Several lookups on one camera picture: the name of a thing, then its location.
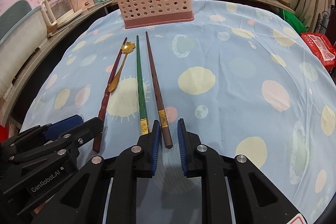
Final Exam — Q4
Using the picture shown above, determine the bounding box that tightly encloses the teal perforated panel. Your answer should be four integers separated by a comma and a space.
0, 0, 34, 41

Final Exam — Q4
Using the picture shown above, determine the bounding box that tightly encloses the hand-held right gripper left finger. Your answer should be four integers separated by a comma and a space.
31, 120, 161, 224

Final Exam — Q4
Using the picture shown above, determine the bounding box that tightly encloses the white plastic tub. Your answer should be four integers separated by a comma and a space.
0, 7, 49, 98

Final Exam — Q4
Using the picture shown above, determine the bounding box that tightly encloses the brown chopstick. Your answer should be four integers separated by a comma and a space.
145, 31, 173, 149

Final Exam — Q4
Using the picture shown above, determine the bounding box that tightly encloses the dark red wavy chopstick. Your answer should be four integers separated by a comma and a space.
92, 37, 128, 153

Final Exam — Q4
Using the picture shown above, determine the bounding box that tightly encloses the black metal chair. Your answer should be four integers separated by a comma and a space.
314, 5, 331, 34

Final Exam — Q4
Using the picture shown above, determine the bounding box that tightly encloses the green chopstick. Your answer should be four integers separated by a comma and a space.
135, 35, 151, 136

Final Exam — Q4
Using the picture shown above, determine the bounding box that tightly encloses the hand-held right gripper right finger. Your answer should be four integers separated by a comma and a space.
177, 118, 308, 224

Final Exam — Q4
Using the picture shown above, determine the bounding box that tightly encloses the green bag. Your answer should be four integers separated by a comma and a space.
278, 7, 307, 35

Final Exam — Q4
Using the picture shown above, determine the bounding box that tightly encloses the gold flower spoon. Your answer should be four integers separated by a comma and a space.
108, 41, 135, 93

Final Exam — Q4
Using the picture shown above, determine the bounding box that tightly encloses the red plastic bag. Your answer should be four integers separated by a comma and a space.
301, 32, 336, 67

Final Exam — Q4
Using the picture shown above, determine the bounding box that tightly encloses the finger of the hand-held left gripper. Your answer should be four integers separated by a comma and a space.
0, 114, 84, 154
7, 117, 105, 165

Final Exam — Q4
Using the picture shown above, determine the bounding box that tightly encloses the white glass kettle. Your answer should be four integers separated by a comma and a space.
41, 0, 83, 33

